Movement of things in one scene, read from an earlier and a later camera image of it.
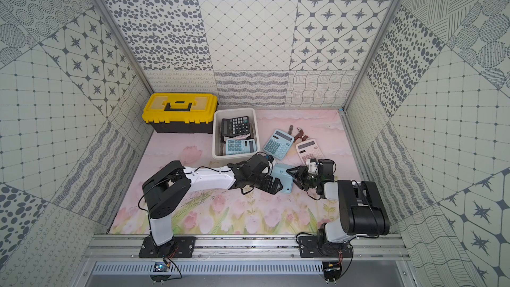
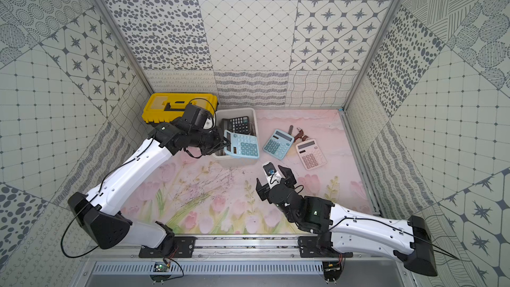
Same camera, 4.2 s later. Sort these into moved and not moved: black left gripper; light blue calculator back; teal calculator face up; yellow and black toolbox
Moved: black left gripper; light blue calculator back
Not moved: yellow and black toolbox; teal calculator face up
